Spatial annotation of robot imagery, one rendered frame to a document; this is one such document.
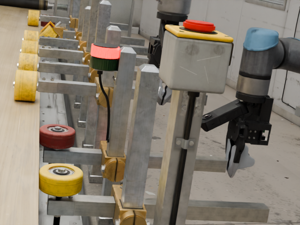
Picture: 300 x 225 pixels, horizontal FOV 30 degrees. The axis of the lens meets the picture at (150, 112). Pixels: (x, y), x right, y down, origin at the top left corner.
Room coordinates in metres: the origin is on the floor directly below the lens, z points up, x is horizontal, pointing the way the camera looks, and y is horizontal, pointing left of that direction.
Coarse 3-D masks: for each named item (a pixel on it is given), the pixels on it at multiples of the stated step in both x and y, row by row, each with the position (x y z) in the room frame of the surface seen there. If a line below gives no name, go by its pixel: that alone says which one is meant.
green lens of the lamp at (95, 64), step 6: (90, 60) 1.17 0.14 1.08; (96, 60) 1.15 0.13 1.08; (102, 60) 1.15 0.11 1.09; (108, 60) 1.15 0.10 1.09; (114, 60) 1.16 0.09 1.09; (90, 66) 1.17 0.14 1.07; (96, 66) 1.15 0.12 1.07; (102, 66) 1.15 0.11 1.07; (108, 66) 1.15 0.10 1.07; (114, 66) 1.16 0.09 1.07
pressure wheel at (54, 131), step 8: (40, 128) 1.19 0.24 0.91; (48, 128) 1.21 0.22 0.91; (56, 128) 1.20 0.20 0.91; (64, 128) 1.22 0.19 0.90; (72, 128) 1.22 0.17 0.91; (40, 136) 1.18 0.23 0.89; (48, 136) 1.16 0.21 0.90; (56, 136) 1.16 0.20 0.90; (64, 136) 1.17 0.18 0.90; (72, 136) 1.19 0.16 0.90; (48, 144) 1.16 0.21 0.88; (56, 144) 1.16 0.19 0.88; (64, 144) 1.17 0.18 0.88; (72, 144) 1.19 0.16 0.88
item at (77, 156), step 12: (48, 156) 1.18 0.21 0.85; (60, 156) 1.19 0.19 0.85; (72, 156) 1.20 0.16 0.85; (84, 156) 1.20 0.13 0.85; (96, 156) 1.21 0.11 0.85; (156, 156) 1.24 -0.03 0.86; (204, 156) 1.29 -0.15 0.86; (156, 168) 1.24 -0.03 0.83; (204, 168) 1.27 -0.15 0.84; (216, 168) 1.27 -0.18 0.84
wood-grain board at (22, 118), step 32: (0, 32) 2.53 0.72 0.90; (0, 64) 1.84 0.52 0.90; (0, 96) 1.43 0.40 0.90; (0, 128) 1.17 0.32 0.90; (32, 128) 1.20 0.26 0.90; (0, 160) 0.98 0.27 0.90; (32, 160) 1.01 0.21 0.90; (0, 192) 0.84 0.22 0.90; (32, 192) 0.86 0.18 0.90; (0, 224) 0.74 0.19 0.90; (32, 224) 0.75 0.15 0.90
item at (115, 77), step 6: (102, 72) 1.18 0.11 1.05; (114, 72) 1.20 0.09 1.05; (114, 78) 1.18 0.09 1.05; (102, 90) 1.18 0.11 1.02; (108, 102) 1.18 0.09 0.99; (108, 108) 1.18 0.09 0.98; (108, 114) 1.18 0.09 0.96; (108, 120) 1.18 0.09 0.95; (108, 126) 1.18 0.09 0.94; (108, 132) 1.18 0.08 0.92; (108, 138) 1.18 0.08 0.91
